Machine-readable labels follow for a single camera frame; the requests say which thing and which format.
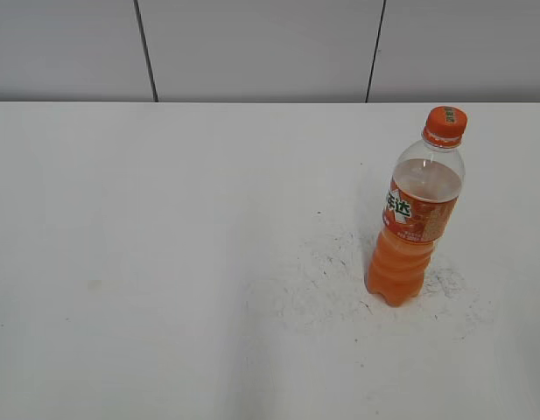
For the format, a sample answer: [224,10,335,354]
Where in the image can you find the orange soda plastic bottle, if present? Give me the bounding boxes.
[365,127,465,306]

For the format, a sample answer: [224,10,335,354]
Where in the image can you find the orange bottle cap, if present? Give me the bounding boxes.
[425,106,467,138]

